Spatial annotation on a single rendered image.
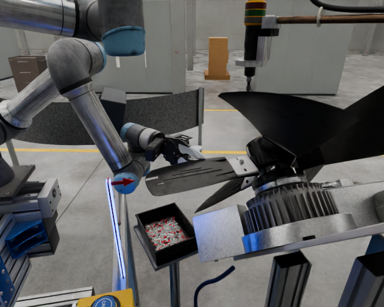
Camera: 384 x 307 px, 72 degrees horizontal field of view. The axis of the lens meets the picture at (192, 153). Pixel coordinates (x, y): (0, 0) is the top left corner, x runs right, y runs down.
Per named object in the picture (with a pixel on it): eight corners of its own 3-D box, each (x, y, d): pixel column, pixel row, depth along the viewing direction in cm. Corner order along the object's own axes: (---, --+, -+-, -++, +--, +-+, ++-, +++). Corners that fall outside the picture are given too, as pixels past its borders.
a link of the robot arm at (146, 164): (124, 182, 95) (120, 155, 90) (133, 167, 105) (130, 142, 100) (145, 183, 94) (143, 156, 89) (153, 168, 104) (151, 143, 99)
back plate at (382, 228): (335, 240, 96) (334, 236, 96) (678, 173, 34) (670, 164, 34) (194, 268, 84) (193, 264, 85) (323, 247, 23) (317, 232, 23)
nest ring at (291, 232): (314, 239, 80) (309, 226, 82) (386, 223, 56) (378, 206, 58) (231, 256, 75) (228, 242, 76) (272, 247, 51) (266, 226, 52)
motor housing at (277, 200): (312, 240, 78) (297, 197, 83) (372, 227, 58) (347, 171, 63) (240, 254, 73) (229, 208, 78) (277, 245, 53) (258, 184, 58)
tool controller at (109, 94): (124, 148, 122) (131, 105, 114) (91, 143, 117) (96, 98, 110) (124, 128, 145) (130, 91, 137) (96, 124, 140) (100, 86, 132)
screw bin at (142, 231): (200, 250, 94) (200, 235, 90) (156, 268, 86) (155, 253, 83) (175, 215, 111) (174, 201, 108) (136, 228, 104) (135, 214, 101)
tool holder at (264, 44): (280, 65, 59) (286, 16, 55) (265, 69, 55) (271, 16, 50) (245, 62, 65) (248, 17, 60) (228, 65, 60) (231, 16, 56)
